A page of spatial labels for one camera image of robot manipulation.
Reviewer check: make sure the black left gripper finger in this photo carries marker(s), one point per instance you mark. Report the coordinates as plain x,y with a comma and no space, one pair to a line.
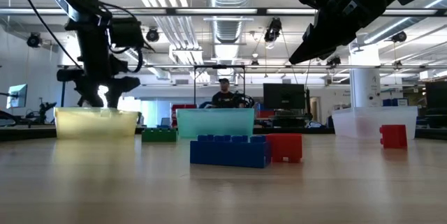
112,98
91,96

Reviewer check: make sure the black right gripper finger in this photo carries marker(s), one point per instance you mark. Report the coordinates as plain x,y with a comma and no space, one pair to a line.
314,51
310,32

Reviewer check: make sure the green toy brick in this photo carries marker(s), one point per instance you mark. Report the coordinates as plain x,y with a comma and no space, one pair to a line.
159,135

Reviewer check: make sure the small red toy brick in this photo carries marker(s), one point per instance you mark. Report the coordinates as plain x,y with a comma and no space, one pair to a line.
286,147

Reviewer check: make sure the large blue toy brick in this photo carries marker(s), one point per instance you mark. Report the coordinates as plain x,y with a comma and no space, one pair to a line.
227,152

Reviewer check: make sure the black ceiling spotlight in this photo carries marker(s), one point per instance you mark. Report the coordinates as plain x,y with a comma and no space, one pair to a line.
34,40
152,35
335,61
399,37

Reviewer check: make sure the yellow translucent plastic bin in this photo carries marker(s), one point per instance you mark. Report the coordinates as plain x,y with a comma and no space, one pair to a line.
94,124

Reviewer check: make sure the black computer monitor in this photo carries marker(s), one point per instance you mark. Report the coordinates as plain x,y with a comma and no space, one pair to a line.
283,96

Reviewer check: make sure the white round column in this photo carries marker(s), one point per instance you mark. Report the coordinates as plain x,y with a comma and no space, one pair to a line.
365,88

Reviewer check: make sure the red cabinet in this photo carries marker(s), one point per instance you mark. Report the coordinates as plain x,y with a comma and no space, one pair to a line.
183,106

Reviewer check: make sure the lit computer monitor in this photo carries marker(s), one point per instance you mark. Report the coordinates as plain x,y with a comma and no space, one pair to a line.
17,96

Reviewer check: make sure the clear plastic bin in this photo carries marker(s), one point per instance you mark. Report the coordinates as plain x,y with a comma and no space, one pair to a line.
345,123

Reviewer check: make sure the blue storage boxes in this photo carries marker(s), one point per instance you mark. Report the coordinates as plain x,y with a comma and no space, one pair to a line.
389,102

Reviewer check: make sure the person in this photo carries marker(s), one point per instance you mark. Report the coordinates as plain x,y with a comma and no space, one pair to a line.
223,99

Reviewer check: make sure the teal translucent plastic bin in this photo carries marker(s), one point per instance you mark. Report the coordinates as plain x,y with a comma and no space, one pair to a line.
214,121

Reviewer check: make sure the dark computer monitor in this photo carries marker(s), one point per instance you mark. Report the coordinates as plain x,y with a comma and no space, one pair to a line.
436,95

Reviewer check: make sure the black hanging camera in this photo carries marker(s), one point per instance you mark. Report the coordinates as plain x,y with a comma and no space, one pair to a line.
274,28

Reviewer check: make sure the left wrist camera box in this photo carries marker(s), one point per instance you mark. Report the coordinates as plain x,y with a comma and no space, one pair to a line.
125,32

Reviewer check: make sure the black aluminium rig frame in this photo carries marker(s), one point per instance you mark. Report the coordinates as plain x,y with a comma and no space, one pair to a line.
28,134

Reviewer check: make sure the silver ceiling air duct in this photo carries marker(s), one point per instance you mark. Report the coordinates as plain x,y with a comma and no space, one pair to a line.
228,30

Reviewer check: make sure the long black overhead rail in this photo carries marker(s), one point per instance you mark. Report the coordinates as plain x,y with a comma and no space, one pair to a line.
170,11

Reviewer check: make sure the black background rig frame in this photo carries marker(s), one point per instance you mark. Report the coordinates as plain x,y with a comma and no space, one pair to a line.
219,66

